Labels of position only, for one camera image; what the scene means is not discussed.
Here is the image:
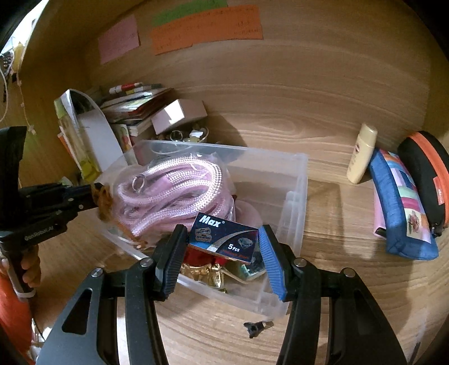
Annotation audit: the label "person's left forearm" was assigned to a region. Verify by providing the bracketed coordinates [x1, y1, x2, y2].
[0, 274, 36, 356]

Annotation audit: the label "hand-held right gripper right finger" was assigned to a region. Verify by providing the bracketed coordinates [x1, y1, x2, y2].
[258, 225, 407, 365]

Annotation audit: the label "small black clip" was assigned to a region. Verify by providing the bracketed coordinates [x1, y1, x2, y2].
[244, 319, 274, 338]

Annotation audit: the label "gold foil wrappers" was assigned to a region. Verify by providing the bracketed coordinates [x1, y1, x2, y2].
[179, 263, 228, 294]

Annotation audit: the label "yellow-green bottle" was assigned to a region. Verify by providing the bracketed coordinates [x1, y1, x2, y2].
[54, 89, 102, 179]

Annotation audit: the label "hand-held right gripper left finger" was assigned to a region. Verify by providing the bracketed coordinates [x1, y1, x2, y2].
[45, 225, 188, 365]

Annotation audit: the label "pink rope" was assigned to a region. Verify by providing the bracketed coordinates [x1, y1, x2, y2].
[93, 154, 262, 246]

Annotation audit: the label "black orange zip case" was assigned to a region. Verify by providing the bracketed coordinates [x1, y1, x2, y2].
[398, 131, 449, 238]

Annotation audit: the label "person's left hand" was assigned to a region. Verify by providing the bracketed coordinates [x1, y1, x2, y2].
[19, 245, 43, 288]

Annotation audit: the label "green paper note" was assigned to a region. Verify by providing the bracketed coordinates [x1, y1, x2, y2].
[152, 0, 228, 27]

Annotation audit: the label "pink paper note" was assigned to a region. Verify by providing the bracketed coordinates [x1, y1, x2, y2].
[98, 15, 140, 64]

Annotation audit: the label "stack of books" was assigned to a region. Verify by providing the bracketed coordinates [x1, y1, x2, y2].
[100, 83, 174, 148]

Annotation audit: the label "orange paper note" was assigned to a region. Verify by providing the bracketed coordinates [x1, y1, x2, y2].
[151, 5, 264, 56]

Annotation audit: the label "small blue box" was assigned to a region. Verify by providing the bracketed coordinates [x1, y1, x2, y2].
[187, 212, 260, 264]

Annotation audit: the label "small white pink box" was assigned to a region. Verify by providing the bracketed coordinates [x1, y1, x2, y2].
[152, 99, 208, 134]

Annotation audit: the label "white file box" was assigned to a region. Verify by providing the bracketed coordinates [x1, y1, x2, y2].
[78, 102, 124, 172]

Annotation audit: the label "white red marker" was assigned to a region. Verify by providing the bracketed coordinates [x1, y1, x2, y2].
[109, 82, 144, 95]

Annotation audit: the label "wooden desktop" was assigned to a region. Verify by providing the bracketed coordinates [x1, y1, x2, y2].
[21, 81, 449, 365]

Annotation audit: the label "blue patchwork pencil case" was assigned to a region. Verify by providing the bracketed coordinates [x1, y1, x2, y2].
[368, 148, 439, 261]

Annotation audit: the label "white string with clips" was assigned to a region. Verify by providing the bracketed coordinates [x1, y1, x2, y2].
[0, 35, 36, 134]

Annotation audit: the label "red box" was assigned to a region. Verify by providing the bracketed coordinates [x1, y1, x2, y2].
[182, 251, 230, 269]

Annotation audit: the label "cream lotion bottle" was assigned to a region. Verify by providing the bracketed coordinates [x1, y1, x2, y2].
[347, 124, 378, 185]

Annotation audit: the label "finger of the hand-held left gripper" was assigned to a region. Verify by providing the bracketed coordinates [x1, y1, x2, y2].
[52, 183, 97, 199]
[56, 195, 96, 220]

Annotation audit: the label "small metal trinkets pile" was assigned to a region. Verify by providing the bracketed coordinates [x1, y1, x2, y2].
[156, 128, 210, 144]

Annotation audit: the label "clear plastic box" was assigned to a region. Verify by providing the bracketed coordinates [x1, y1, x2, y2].
[100, 140, 308, 320]

